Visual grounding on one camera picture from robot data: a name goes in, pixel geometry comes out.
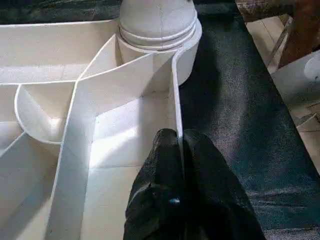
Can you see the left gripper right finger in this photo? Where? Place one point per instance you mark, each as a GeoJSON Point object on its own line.
{"type": "Point", "coordinates": [215, 200]}

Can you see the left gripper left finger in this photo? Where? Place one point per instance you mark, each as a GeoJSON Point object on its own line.
{"type": "Point", "coordinates": [157, 195]}

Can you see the white plastic table leg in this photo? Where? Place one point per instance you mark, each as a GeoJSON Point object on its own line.
{"type": "Point", "coordinates": [157, 20]}

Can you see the white plastic table top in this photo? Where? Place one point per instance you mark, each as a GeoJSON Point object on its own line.
{"type": "Point", "coordinates": [40, 50]}

